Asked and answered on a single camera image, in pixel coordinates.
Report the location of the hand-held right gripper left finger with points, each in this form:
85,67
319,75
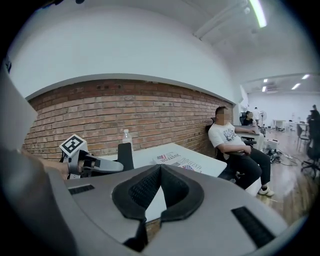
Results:
105,200

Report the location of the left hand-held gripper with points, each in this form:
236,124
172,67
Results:
75,160

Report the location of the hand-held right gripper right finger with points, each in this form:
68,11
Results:
212,220

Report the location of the black rectangular object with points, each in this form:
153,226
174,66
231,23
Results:
125,156

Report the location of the person's left forearm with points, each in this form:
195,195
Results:
55,168

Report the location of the clear plastic water bottle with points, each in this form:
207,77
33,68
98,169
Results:
127,136

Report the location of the white folding table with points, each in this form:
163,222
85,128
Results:
210,163

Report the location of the white printed magazine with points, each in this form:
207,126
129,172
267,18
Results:
167,158

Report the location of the flag print magazine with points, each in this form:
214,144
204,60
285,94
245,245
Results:
191,165

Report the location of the white box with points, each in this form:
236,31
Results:
271,144

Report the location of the white power strip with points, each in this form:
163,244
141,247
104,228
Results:
287,156

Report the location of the standing fan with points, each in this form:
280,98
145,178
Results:
264,116

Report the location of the black mesh chair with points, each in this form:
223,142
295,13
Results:
313,140

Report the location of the small ceiling light panel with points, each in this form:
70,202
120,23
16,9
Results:
305,76
295,86

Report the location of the long ceiling light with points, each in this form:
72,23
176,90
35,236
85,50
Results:
258,12

